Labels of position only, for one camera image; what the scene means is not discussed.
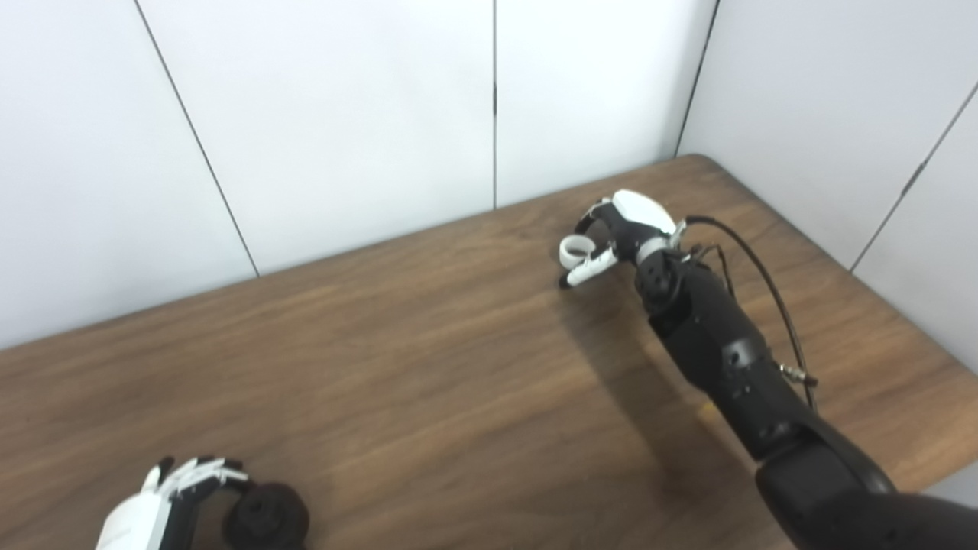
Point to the round black plastic part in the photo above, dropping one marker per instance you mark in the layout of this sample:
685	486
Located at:
267	519

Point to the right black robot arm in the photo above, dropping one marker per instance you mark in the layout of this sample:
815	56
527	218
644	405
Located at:
733	359

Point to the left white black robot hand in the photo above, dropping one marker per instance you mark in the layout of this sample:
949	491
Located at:
137	519

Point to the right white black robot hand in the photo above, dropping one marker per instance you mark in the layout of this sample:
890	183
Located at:
638	218

